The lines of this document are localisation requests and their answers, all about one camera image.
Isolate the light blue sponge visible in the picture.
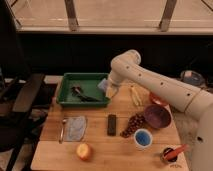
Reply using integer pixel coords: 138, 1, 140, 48
98, 78, 108, 92

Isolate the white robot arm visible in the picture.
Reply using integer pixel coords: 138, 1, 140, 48
106, 50, 213, 171

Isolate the yellow banana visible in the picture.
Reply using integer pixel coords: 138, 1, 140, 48
131, 86, 142, 106

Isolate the black rectangular block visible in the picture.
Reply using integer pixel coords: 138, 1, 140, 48
107, 114, 117, 136

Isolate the dark brush in tray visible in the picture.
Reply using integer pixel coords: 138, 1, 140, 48
71, 86, 98, 102

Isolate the green plastic tray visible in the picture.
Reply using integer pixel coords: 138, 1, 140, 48
56, 73, 110, 107

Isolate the bunch of dark grapes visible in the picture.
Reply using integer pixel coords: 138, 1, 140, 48
120, 114, 144, 138

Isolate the orange red bowl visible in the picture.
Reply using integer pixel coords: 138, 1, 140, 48
149, 93, 168, 106

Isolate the grey blue cloth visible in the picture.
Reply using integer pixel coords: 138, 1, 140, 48
65, 116, 87, 142

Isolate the purple bowl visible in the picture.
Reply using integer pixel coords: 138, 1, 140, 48
143, 105, 171, 129

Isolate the metal spoon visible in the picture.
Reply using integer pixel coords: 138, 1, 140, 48
59, 118, 67, 144

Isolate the white cup blue inside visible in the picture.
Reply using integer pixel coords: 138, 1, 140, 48
134, 129, 153, 149

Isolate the yellow red apple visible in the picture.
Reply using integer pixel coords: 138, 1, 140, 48
76, 143, 92, 161

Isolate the blue grey background object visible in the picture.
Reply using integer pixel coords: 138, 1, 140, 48
180, 70, 205, 87

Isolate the dark cup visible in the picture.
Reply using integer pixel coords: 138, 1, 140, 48
160, 146, 179, 165

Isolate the black chair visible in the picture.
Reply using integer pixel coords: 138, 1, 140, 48
0, 74, 46, 171

